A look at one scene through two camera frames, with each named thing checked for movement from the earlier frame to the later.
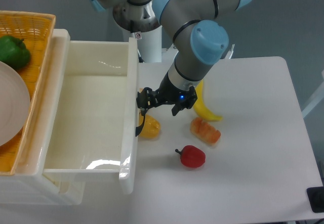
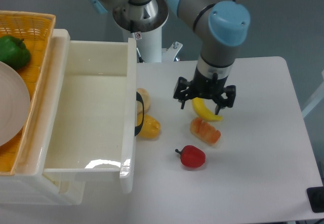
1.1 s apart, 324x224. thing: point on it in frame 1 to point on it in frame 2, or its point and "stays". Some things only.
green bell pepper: [13, 51] stays
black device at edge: [316, 196] stays
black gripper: [184, 99] to [204, 86]
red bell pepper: [192, 157] stays
